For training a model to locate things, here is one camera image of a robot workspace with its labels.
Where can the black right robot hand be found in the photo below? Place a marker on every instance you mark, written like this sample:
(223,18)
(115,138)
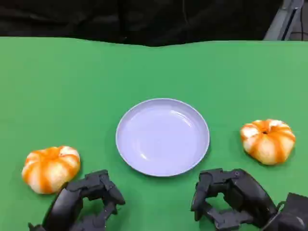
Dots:
(250,192)

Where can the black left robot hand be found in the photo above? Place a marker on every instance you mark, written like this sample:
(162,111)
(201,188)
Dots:
(69,199)

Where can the orange white toy bread roll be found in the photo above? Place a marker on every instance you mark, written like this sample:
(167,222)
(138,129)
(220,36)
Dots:
(268,144)
(48,170)

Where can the lilac plate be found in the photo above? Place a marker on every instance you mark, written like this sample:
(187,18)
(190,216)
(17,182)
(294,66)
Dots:
(161,139)

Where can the green table cloth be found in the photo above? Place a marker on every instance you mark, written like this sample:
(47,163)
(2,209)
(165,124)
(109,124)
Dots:
(72,84)

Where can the black backdrop cloth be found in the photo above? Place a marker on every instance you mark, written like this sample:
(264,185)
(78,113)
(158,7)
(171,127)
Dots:
(96,19)

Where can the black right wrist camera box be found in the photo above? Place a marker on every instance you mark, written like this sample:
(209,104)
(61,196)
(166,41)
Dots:
(294,211)

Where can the grey metal frame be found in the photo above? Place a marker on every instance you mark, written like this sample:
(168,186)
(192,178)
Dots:
(279,21)

